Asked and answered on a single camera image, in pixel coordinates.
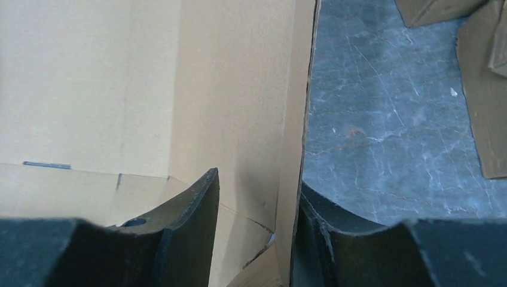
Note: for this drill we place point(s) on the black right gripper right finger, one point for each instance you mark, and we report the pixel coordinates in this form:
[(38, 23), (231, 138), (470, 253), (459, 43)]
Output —
[(334, 247)]

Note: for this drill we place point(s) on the brown cardboard box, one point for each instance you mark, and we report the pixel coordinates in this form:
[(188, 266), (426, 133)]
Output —
[(111, 108)]

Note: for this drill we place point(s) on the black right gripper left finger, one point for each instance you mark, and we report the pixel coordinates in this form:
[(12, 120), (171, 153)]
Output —
[(171, 245)]

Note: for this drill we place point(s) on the leaning folded cardboard box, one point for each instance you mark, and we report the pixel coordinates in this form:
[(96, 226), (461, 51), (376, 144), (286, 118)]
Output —
[(484, 90)]

